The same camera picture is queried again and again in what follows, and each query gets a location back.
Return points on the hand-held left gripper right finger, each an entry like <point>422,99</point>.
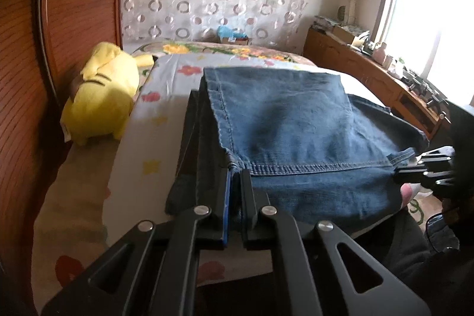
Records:
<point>251,212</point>

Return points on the floral blanket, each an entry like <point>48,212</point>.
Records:
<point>222,50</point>

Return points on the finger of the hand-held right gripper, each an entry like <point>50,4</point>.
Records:
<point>437,158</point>
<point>429,175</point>

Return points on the wooden cabinet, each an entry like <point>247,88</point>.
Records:
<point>344,53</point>

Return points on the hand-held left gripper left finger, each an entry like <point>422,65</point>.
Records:
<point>224,219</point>

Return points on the white jar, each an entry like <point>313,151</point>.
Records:
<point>379,52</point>

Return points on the bright window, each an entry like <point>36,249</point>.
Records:
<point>426,23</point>

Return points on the person's right hand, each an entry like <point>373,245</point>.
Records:
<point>410,194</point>

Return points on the blue denim pants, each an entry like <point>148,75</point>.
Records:
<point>296,123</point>

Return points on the yellow plush toy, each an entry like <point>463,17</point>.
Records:
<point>103,94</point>

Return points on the pile of papers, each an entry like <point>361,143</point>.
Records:
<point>324,23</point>

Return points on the blue cloth on box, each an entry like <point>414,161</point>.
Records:
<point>227,31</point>

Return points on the person's dark clothing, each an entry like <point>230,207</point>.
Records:
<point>426,264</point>

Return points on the black gadgets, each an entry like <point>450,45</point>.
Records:
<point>422,88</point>

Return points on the wooden louvered wardrobe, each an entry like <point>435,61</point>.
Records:
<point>74,23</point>

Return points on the bed with floral sheet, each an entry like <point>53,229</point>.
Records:
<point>155,116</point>

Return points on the open cardboard box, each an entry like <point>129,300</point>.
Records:
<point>346,36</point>

